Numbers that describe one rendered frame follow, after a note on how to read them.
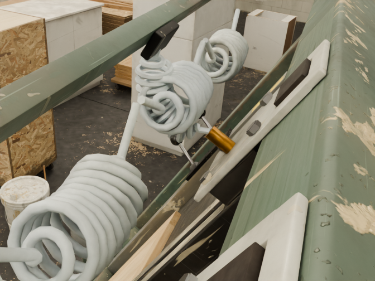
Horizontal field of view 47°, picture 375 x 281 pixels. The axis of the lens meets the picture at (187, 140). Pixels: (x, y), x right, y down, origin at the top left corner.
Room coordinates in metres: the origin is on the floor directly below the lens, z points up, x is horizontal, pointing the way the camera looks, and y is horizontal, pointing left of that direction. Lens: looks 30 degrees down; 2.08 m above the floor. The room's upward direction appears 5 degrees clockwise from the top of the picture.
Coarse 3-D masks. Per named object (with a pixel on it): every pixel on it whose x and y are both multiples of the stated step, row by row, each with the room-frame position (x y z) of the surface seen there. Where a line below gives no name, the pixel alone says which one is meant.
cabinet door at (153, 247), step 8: (176, 216) 0.92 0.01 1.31; (168, 224) 0.88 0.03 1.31; (160, 232) 0.88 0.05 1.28; (168, 232) 0.85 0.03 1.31; (152, 240) 0.90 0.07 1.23; (160, 240) 0.82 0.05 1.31; (144, 248) 0.90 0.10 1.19; (152, 248) 0.81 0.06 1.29; (160, 248) 0.79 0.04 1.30; (136, 256) 0.91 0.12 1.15; (144, 256) 0.83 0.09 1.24; (152, 256) 0.76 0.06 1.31; (128, 264) 0.92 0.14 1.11; (136, 264) 0.83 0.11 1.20; (144, 264) 0.74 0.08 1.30; (120, 272) 0.93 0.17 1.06; (128, 272) 0.84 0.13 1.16; (136, 272) 0.74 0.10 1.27; (112, 280) 0.93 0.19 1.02; (120, 280) 0.85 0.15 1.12; (128, 280) 0.76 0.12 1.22
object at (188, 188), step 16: (240, 128) 0.98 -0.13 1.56; (208, 160) 1.00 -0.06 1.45; (176, 192) 1.04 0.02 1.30; (192, 192) 1.01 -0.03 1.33; (160, 208) 1.08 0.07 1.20; (176, 208) 1.02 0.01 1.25; (160, 224) 1.03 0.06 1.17; (144, 240) 1.05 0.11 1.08; (128, 256) 1.06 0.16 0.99; (112, 272) 1.08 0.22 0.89
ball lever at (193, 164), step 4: (176, 136) 1.10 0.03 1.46; (172, 140) 1.09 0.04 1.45; (176, 144) 1.09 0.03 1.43; (180, 144) 1.09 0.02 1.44; (184, 148) 1.08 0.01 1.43; (184, 152) 1.07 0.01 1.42; (188, 156) 1.06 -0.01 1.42; (192, 160) 1.05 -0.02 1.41; (192, 164) 1.03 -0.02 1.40; (196, 164) 1.03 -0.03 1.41; (192, 168) 1.03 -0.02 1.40
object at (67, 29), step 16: (32, 0) 4.67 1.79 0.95; (48, 0) 4.73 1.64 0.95; (64, 0) 4.80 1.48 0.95; (80, 0) 4.86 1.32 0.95; (48, 16) 4.09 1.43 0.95; (64, 16) 4.21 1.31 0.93; (80, 16) 4.47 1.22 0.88; (96, 16) 4.70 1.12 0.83; (48, 32) 4.03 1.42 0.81; (64, 32) 4.23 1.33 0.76; (80, 32) 4.45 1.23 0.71; (96, 32) 4.70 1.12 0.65; (48, 48) 4.01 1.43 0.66; (64, 48) 4.22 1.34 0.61; (96, 80) 4.67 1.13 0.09
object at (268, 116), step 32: (160, 32) 0.39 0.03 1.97; (160, 64) 0.41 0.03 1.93; (320, 64) 0.35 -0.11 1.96; (288, 96) 0.36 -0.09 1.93; (192, 128) 0.40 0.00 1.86; (256, 128) 0.36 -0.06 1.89; (224, 160) 0.38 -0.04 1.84; (224, 192) 0.38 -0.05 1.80; (192, 224) 0.44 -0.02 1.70; (224, 224) 0.37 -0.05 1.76; (160, 256) 0.44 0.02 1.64; (192, 256) 0.38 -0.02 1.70
